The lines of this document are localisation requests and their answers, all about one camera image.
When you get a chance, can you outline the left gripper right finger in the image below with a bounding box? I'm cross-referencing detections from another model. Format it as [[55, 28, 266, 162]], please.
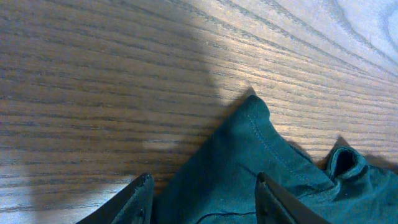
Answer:
[[254, 172, 330, 224]]

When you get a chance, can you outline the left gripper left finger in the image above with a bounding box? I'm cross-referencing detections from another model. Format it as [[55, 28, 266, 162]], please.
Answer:
[[77, 173, 154, 224]]

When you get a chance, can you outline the black t-shirt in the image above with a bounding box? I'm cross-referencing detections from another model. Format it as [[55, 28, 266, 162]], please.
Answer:
[[151, 95, 397, 223]]

